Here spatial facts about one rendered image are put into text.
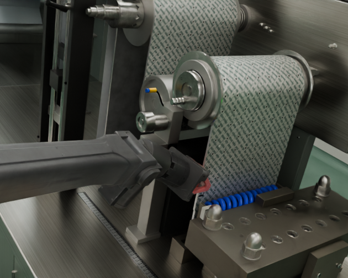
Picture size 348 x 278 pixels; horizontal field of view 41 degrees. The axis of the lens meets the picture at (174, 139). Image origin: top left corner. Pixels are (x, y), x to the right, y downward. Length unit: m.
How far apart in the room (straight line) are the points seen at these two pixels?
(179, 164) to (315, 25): 0.47
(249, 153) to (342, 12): 0.35
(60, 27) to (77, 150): 0.57
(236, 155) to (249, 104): 0.11
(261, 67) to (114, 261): 0.48
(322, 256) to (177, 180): 0.31
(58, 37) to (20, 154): 0.64
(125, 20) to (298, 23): 0.40
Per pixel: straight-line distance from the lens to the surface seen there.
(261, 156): 1.00
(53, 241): 1.01
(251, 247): 0.82
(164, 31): 1.02
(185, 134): 1.47
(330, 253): 0.94
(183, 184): 0.84
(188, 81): 0.86
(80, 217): 1.08
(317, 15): 1.10
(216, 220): 0.87
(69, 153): 0.57
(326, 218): 1.03
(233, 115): 0.88
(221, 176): 0.94
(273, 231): 0.92
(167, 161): 0.79
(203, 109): 0.85
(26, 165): 0.51
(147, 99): 1.02
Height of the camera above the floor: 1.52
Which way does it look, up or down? 24 degrees down
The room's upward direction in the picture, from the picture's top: 11 degrees clockwise
